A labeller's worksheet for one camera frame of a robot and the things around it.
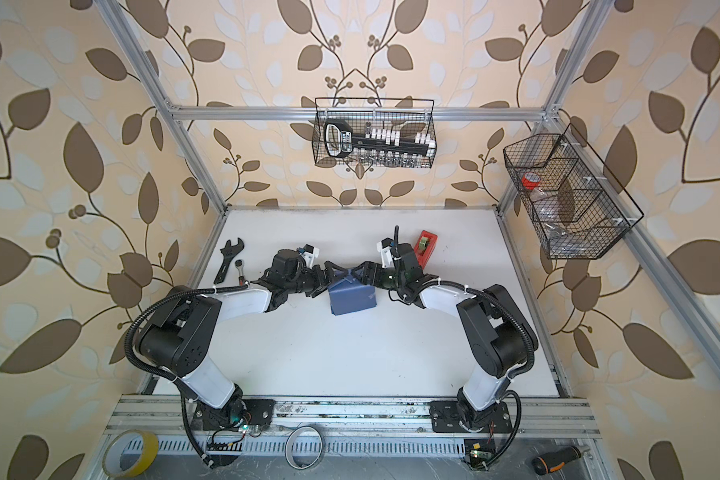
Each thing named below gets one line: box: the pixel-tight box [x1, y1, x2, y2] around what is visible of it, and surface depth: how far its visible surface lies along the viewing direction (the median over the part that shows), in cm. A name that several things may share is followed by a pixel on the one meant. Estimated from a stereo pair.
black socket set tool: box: [324, 119, 437, 159], surface depth 84 cm
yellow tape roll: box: [102, 429, 159, 477], surface depth 69 cm
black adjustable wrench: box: [214, 237, 245, 284], surface depth 110 cm
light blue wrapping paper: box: [328, 268, 377, 316], surface depth 86 cm
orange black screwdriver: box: [532, 445, 591, 475], surface depth 68 cm
